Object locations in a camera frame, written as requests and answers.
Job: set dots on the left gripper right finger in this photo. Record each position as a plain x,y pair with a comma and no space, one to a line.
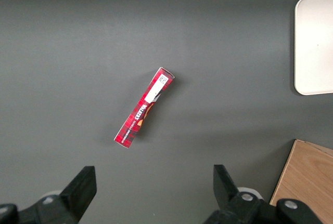
234,208

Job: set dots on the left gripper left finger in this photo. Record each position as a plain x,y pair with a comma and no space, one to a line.
72,200

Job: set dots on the beige rectangular tray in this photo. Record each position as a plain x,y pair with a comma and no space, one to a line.
314,44

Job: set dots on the wooden drawer cabinet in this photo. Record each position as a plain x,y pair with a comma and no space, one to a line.
307,182

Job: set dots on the red cookie box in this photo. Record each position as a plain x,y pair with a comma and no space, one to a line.
145,107

